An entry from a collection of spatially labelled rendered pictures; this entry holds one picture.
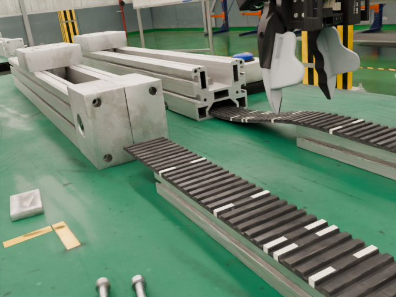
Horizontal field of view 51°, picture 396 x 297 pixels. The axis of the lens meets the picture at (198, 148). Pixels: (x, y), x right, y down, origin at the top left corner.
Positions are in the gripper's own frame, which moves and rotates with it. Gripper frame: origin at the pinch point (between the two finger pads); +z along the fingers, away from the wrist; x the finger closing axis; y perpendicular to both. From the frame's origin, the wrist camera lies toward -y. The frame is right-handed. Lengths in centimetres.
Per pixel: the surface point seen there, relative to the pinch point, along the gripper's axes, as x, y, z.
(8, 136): -31.7, -37.6, 5.7
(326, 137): -2.0, 6.3, 3.3
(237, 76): 3.6, -18.9, 0.0
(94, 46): -4, -76, -4
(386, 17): 713, -534, 60
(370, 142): -2.4, 12.6, 2.2
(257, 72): 13.5, -26.5, 1.6
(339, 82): 250, -225, 70
